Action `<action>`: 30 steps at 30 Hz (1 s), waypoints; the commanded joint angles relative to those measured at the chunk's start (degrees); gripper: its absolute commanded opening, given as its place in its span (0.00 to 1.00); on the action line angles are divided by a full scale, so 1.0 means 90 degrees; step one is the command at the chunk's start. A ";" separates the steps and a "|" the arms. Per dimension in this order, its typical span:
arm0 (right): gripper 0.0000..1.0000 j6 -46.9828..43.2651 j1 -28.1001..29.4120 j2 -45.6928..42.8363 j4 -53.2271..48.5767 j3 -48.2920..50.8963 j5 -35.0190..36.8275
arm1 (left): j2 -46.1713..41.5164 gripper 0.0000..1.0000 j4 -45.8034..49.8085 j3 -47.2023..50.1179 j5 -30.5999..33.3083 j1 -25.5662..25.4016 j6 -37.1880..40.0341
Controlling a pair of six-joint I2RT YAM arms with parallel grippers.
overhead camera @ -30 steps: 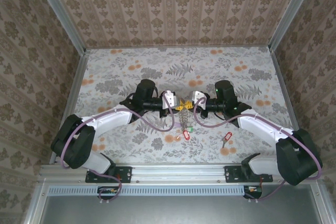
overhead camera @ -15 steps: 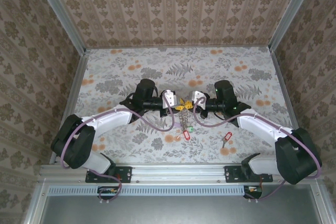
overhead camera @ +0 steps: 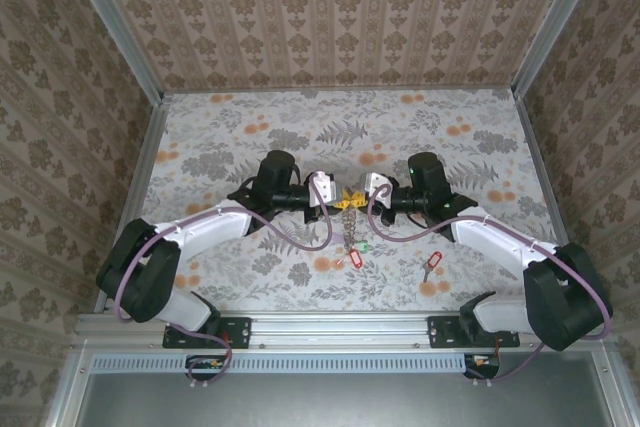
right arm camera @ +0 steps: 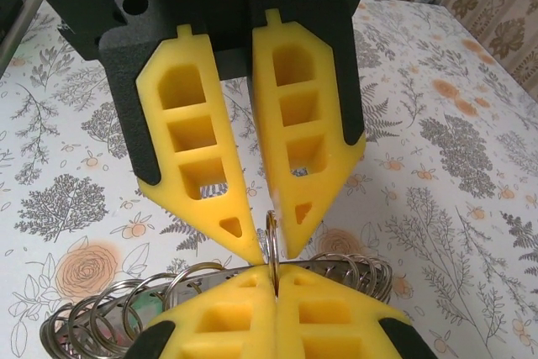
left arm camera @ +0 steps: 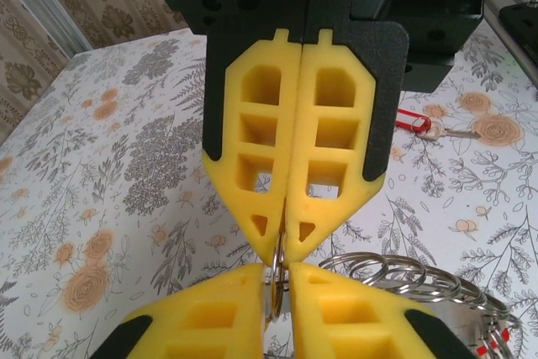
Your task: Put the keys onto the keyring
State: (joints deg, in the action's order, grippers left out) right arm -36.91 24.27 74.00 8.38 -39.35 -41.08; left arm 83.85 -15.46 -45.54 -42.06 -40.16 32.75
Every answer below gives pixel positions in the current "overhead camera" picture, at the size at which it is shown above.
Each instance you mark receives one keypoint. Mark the key with purple tag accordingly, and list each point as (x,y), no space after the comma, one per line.
(342,238)

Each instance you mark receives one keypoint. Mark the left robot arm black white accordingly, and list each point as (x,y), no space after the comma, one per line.
(210,224)

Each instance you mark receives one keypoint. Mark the grey metal sheet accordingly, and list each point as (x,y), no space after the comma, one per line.
(350,402)

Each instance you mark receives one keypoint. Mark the aluminium frame post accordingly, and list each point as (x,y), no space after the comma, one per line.
(557,22)
(114,22)

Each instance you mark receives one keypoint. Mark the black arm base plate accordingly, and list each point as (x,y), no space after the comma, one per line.
(437,332)
(240,332)

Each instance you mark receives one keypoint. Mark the aluminium frame bar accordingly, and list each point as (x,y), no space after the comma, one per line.
(70,387)
(620,407)

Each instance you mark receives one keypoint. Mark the thin aluminium rail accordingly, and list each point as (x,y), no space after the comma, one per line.
(340,90)

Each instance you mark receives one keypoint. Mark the aluminium side rail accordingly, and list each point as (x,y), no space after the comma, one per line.
(145,157)
(538,157)

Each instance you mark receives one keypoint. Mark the key with red tag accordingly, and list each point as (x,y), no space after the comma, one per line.
(356,259)
(434,261)

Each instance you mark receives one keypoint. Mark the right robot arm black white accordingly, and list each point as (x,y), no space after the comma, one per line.
(490,239)

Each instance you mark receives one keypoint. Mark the floral patterned table cover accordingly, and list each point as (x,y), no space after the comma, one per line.
(350,287)

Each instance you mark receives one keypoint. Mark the aluminium mounting rail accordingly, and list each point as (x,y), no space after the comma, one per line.
(340,329)

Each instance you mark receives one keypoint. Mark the black connector box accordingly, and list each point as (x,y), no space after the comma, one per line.
(200,372)
(482,369)

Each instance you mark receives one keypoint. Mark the key with green tag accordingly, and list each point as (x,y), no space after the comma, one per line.
(364,247)

